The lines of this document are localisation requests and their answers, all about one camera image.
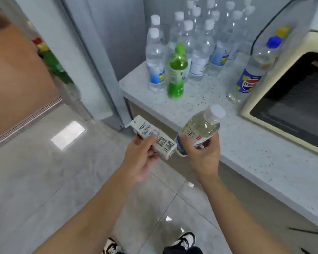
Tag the person's right hand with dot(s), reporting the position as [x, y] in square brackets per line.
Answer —
[205, 161]

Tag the person's left hand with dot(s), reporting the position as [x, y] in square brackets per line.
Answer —
[136, 158]

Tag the person's right thumb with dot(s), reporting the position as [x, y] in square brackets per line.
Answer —
[187, 144]

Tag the person's left thumb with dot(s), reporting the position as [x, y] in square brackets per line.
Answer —
[151, 139]

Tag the white drink carton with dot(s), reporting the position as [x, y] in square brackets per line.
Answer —
[144, 128]

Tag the pale tea bottle white cap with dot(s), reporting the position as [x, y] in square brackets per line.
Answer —
[201, 126]

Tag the person's left forearm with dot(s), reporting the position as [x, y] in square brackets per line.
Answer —
[95, 216]

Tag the person's right forearm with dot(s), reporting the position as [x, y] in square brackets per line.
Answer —
[235, 219]

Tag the green drink bottle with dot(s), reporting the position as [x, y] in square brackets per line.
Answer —
[177, 74]

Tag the beige counter cabinet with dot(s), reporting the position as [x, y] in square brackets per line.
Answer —
[254, 198]

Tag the person's right black white shoe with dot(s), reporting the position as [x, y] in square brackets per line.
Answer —
[185, 240]

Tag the person's black white shoe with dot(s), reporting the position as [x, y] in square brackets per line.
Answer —
[110, 247]
[185, 240]

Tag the blue cap soda bottle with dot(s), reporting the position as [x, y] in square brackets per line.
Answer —
[251, 74]

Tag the group of clear water bottles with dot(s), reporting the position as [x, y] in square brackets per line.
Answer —
[201, 50]

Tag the grey refrigerator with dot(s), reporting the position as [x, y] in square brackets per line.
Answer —
[100, 50]

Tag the dark trousers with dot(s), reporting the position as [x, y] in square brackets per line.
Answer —
[182, 250]

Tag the person's left black white shoe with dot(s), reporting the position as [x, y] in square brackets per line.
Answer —
[110, 247]

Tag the cream microwave oven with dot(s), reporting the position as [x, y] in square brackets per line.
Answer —
[294, 97]

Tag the row of colourful drink bottles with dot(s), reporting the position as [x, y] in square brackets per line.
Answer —
[54, 63]

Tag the brown wooden door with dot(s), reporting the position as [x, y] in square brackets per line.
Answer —
[18, 81]

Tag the yellow cap soda bottle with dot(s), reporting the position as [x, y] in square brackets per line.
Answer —
[282, 33]

